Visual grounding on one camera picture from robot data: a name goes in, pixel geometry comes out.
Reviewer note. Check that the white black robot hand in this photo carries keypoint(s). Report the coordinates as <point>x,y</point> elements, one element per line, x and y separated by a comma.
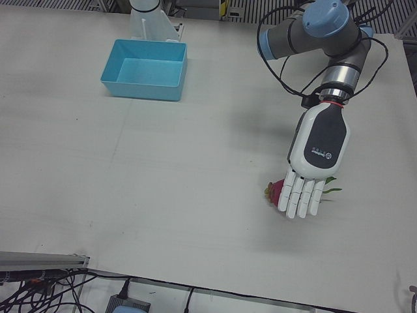
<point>322,143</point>

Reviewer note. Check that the pink dragon fruit toy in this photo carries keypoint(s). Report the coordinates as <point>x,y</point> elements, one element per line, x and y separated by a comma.
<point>276,192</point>

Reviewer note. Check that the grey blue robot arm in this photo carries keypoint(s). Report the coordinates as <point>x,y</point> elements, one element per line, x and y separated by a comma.
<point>325,39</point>

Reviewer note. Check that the dark object at table edge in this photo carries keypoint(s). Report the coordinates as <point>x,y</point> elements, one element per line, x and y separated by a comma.
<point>413,296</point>

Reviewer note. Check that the light blue plastic bin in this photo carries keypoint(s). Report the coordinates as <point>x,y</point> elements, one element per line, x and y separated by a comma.
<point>143,91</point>

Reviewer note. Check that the light blue rounded object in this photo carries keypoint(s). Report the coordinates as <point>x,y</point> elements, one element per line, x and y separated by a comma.
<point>130,309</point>

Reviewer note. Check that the grey power adapter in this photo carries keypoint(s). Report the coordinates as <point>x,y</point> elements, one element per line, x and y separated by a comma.
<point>112,301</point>

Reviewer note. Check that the black power strip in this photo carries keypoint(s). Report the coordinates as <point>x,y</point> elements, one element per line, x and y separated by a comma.
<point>19,275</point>

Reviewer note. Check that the aluminium frame corner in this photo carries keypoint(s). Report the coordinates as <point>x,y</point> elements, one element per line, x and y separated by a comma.
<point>407,31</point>

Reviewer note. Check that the yellow black striped post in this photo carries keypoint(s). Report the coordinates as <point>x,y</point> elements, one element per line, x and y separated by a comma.
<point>223,8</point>

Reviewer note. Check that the aluminium profile rail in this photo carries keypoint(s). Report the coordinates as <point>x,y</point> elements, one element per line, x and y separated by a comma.
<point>39,259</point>

